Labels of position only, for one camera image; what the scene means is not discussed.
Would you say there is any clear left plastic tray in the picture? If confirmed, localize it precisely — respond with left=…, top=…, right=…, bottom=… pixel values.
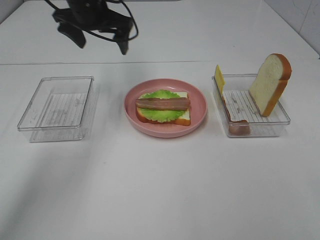
left=17, top=76, right=95, bottom=143

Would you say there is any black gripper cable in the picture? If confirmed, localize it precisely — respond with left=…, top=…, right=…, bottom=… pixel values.
left=44, top=0, right=139, bottom=43

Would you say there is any yellow cheese slice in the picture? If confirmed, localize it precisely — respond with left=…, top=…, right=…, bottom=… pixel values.
left=214, top=64, right=226, bottom=96

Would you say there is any bread slice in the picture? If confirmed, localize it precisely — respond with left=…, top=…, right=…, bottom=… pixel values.
left=249, top=53, right=292, bottom=117
left=135, top=89, right=191, bottom=126

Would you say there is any upright bread slice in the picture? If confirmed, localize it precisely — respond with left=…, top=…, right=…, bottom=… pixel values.
left=249, top=53, right=292, bottom=117

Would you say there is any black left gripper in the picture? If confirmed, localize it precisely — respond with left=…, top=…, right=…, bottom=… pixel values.
left=52, top=0, right=133, bottom=55

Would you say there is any clear plastic tray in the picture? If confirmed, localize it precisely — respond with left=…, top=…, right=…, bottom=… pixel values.
left=17, top=76, right=95, bottom=143
left=212, top=73, right=291, bottom=138

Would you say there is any clear right plastic tray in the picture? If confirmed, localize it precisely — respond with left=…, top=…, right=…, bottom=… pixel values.
left=212, top=73, right=291, bottom=138

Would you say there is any tray bacon strip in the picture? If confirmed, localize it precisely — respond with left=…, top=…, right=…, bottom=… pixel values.
left=135, top=97, right=191, bottom=111
left=222, top=96, right=251, bottom=137

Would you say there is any pink round plate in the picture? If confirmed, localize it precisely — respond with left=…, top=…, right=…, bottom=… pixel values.
left=124, top=78, right=208, bottom=138

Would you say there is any green lettuce leaf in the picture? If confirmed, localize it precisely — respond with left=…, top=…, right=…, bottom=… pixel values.
left=136, top=89, right=190, bottom=123

